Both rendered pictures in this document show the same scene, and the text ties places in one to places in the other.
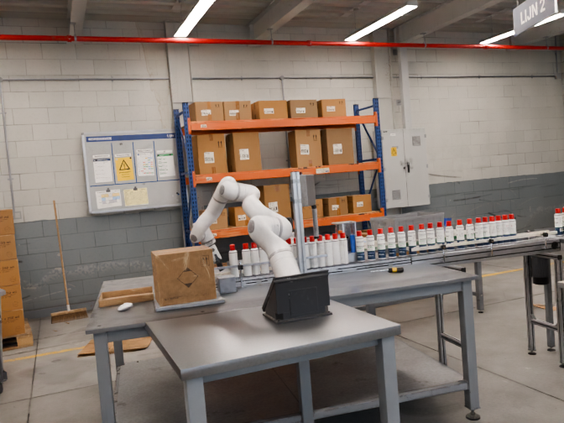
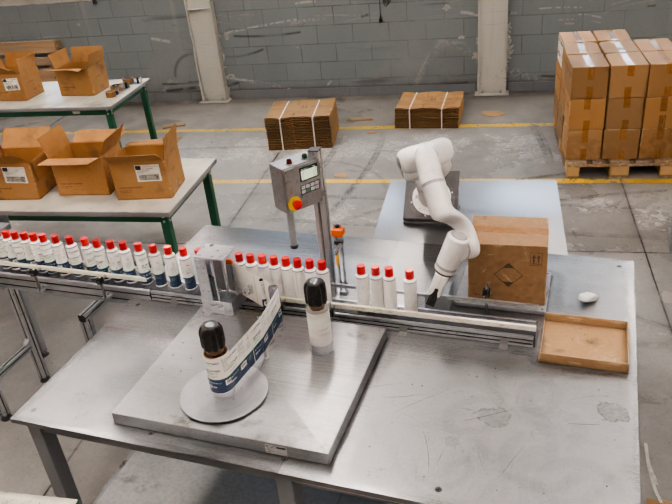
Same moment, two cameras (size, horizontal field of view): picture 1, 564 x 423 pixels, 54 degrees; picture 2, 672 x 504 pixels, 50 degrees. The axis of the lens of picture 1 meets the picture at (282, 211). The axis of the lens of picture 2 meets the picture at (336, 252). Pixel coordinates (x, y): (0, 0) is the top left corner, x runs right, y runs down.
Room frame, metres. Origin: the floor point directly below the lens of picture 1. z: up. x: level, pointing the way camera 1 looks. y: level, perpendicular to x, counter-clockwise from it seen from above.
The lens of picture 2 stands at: (5.40, 1.48, 2.51)
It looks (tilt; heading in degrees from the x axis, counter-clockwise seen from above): 30 degrees down; 216
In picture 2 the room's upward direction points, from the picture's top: 6 degrees counter-clockwise
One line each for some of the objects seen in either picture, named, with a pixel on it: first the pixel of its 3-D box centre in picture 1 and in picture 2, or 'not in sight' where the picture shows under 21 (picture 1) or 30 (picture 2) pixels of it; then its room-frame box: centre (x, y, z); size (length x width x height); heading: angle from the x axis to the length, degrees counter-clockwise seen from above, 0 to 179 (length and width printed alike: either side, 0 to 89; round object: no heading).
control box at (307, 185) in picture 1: (303, 190); (296, 182); (3.42, -0.14, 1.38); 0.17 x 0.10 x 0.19; 160
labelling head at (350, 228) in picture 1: (345, 242); (220, 278); (3.67, -0.40, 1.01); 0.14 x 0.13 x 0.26; 105
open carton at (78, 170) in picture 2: not in sight; (88, 158); (2.89, -2.19, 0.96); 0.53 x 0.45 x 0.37; 24
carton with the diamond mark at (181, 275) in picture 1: (183, 274); (508, 259); (3.00, 0.57, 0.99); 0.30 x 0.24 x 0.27; 109
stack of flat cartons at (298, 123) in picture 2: not in sight; (302, 123); (0.10, -2.68, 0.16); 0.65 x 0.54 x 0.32; 117
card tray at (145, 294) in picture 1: (127, 296); (584, 340); (3.22, 0.95, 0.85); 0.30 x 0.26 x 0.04; 105
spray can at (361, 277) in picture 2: (263, 257); (362, 287); (3.44, 0.14, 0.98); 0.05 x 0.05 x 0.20
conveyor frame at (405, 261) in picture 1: (289, 274); (329, 309); (3.47, -0.01, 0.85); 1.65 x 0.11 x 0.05; 105
